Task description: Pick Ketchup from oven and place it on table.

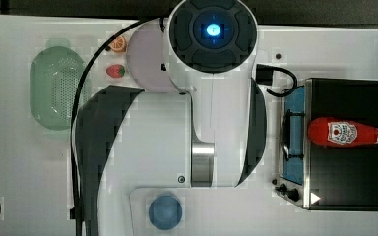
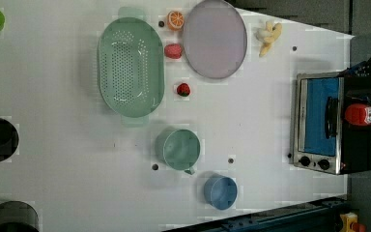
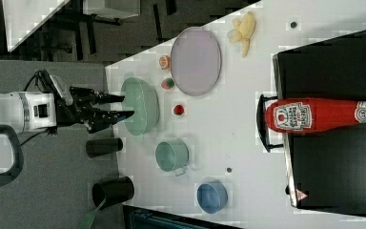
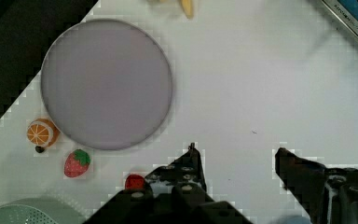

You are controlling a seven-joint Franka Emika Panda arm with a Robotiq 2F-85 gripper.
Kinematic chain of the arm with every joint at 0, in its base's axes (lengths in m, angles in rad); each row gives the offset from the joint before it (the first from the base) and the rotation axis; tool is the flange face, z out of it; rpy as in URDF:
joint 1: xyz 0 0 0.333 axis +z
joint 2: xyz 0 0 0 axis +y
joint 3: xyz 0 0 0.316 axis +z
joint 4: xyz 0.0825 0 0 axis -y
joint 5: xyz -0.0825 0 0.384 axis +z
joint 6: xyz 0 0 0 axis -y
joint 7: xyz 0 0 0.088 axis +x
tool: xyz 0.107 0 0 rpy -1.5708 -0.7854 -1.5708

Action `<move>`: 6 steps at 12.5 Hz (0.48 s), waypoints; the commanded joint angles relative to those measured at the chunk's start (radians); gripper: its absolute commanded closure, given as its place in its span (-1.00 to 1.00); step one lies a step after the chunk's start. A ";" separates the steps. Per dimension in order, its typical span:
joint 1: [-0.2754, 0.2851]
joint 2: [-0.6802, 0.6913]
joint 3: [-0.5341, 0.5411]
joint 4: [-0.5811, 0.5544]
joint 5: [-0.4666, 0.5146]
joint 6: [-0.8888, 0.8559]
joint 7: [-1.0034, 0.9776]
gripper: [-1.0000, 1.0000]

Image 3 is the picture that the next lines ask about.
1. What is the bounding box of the blue cup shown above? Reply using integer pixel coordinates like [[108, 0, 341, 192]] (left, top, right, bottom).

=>
[[196, 180, 228, 214]]

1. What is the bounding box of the black cylinder lower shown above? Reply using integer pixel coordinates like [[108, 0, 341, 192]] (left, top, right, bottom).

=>
[[91, 177, 134, 209]]

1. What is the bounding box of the red strawberry toy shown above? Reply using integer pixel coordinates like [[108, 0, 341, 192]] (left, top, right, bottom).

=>
[[173, 104, 185, 115]]

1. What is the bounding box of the orange slice toy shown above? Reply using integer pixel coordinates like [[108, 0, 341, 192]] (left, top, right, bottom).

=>
[[159, 55, 171, 70]]

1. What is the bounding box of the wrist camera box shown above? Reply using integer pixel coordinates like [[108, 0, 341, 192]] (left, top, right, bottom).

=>
[[50, 74, 73, 106]]

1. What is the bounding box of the black toaster oven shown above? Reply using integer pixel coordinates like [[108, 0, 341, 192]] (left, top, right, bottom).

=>
[[256, 30, 366, 217]]

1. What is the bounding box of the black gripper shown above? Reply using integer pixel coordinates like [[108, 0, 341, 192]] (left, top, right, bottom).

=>
[[54, 87, 134, 134]]

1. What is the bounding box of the black cylinder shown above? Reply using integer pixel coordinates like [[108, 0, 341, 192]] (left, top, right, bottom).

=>
[[86, 138, 124, 158], [91, 177, 134, 209]]

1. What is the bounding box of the red plush ketchup bottle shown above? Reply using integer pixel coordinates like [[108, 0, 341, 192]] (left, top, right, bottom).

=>
[[264, 97, 366, 134]]

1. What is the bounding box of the pink strawberry toy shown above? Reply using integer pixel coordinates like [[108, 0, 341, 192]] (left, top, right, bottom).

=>
[[161, 78, 174, 90]]

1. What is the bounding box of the green plastic colander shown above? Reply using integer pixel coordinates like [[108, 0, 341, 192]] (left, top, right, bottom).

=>
[[121, 73, 160, 135]]

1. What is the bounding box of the purple oval plate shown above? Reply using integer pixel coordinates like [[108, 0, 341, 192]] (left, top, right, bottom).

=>
[[171, 27, 222, 96]]

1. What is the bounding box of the black cylinder upper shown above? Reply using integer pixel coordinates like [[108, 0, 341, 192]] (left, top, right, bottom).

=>
[[86, 138, 124, 158]]

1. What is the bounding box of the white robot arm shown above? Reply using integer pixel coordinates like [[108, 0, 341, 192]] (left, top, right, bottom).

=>
[[0, 87, 134, 134]]

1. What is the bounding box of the black oval frame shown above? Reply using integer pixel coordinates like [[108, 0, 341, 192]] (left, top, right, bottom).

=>
[[0, 125, 24, 187]]

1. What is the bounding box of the yellow plush banana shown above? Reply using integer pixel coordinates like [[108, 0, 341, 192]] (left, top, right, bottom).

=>
[[227, 11, 256, 57]]

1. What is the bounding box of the green mug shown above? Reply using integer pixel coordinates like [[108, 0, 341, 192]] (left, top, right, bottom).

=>
[[155, 138, 189, 177]]

